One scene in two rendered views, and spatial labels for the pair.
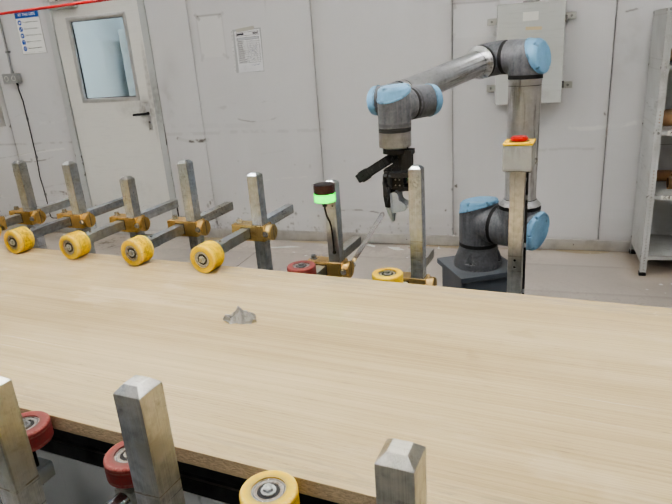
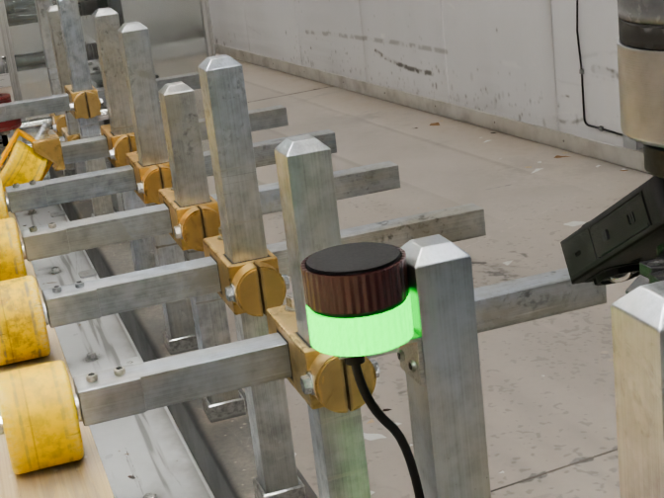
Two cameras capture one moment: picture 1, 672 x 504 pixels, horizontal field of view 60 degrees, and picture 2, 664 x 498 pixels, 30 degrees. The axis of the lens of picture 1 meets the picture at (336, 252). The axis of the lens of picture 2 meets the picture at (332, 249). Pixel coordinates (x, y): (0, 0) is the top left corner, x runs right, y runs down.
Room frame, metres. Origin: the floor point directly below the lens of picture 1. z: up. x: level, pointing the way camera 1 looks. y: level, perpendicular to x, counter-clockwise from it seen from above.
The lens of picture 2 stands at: (1.13, -0.48, 1.33)
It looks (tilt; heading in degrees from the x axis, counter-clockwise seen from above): 17 degrees down; 49
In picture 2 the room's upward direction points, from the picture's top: 7 degrees counter-clockwise
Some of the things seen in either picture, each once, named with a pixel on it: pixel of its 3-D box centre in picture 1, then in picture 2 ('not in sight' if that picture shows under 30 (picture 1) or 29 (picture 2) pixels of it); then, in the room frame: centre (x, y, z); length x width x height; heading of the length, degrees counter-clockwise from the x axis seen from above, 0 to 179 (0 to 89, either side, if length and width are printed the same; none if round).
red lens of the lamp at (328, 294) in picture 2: (324, 188); (355, 277); (1.58, 0.02, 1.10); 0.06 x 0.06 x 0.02
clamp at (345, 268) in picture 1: (329, 267); not in sight; (1.63, 0.02, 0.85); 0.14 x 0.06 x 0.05; 65
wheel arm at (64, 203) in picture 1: (43, 210); (175, 133); (2.25, 1.13, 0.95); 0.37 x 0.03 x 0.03; 155
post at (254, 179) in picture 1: (262, 248); (336, 425); (1.73, 0.23, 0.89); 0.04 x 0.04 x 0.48; 65
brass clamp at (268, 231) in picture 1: (254, 231); (319, 354); (1.74, 0.25, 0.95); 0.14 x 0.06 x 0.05; 65
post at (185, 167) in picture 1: (195, 232); (252, 297); (1.84, 0.45, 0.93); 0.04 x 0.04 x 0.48; 65
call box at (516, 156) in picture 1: (518, 156); not in sight; (1.41, -0.46, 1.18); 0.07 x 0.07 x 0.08; 65
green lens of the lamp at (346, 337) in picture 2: (324, 196); (360, 318); (1.58, 0.02, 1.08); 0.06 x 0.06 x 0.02
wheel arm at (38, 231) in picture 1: (76, 217); (163, 170); (2.08, 0.94, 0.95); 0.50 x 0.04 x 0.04; 155
